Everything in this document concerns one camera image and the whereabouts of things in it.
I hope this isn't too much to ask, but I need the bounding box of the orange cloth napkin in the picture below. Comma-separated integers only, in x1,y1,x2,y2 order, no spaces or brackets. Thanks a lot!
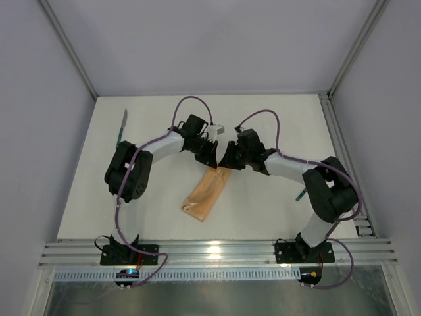
182,167,231,222

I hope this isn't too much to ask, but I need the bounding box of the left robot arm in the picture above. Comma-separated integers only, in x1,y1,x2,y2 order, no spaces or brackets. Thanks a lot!
101,114,224,265

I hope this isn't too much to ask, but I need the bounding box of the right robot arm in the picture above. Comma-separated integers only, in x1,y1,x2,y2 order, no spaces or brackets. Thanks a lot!
219,127,361,261

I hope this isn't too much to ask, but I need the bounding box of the left small controller board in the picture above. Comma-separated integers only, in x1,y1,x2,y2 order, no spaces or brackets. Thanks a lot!
114,269,139,288

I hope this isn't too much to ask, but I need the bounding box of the right small connector board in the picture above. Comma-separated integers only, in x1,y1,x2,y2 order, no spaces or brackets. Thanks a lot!
298,268,322,288

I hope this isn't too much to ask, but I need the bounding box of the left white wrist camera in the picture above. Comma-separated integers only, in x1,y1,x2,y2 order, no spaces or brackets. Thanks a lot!
207,124,225,138

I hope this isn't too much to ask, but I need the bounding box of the fork with green handle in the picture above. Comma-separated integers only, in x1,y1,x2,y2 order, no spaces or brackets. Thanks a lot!
295,188,307,201

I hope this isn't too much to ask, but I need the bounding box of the knife with green handle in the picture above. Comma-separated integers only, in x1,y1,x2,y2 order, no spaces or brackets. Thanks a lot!
116,109,128,147

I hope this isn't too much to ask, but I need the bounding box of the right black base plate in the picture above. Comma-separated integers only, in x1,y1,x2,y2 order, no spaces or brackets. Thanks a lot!
274,239,335,264

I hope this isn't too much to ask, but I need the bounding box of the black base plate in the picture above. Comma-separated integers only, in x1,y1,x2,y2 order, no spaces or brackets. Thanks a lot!
100,243,159,266
274,239,335,264

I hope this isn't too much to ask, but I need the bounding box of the slotted grey cable duct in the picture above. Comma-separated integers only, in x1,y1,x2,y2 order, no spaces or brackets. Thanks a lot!
53,267,300,282

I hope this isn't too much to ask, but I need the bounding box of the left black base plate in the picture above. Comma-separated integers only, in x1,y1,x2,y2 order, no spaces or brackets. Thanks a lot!
100,243,159,266

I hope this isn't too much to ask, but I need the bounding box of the right side aluminium rail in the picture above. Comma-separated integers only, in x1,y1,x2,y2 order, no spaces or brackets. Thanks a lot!
318,92,377,238

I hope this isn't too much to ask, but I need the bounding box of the aluminium rail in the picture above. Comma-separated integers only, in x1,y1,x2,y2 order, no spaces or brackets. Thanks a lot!
39,238,398,268
318,92,377,238

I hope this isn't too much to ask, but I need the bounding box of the aluminium front rail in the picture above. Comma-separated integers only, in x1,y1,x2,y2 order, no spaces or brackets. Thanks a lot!
39,238,398,268

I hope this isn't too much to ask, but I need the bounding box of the right aluminium frame post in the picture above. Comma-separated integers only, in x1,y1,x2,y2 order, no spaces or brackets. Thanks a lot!
327,0,389,99

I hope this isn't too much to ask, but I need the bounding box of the aluminium frame post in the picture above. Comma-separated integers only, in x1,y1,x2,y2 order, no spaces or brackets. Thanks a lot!
327,0,389,99
36,0,99,101

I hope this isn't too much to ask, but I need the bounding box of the left aluminium frame post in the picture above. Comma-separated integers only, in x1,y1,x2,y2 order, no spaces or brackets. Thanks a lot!
36,0,99,101

